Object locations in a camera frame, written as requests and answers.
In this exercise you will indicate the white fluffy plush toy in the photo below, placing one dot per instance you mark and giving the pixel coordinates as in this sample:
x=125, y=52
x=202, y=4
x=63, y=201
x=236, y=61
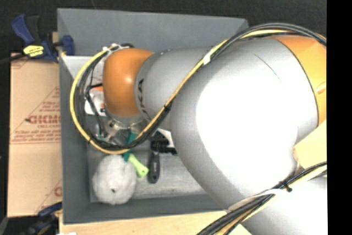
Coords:
x=114, y=180

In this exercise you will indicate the grey metal bin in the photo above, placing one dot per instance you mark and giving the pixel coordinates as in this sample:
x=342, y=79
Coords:
x=154, y=33

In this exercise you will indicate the green plastic tool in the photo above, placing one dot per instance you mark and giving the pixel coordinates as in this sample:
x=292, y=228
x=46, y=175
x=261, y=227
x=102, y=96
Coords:
x=138, y=168

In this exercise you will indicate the white packet with orange print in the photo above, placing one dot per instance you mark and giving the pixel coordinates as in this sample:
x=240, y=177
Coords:
x=94, y=100

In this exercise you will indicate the black hand tool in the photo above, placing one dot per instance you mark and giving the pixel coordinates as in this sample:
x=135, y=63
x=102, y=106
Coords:
x=154, y=168

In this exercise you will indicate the brown cardboard board, red print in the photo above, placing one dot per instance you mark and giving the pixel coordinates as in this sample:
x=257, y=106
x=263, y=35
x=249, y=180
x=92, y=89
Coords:
x=33, y=85

